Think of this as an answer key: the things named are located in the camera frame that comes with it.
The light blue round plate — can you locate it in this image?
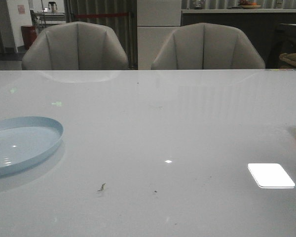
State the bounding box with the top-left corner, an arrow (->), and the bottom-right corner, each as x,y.
0,117 -> 64,177

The white cabinet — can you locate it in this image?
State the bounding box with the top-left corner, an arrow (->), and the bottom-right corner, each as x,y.
137,0 -> 182,70

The red cylindrical bin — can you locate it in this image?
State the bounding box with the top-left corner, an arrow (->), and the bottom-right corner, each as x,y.
21,25 -> 37,50

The dark counter with white top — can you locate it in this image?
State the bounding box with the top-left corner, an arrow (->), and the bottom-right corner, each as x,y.
181,9 -> 296,63

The grey leather chair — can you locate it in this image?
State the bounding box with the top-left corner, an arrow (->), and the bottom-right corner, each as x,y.
151,23 -> 265,70
22,21 -> 128,70

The grey leather chair left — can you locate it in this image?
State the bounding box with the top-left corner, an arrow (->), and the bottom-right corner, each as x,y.
22,21 -> 128,70

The grey leather chair right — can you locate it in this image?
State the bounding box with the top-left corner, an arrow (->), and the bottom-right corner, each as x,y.
151,23 -> 265,70

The fruit bowl on counter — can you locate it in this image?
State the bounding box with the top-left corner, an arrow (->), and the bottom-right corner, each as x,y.
238,0 -> 261,9

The brown cushioned seat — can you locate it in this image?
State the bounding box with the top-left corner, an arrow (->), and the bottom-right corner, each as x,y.
279,53 -> 296,69

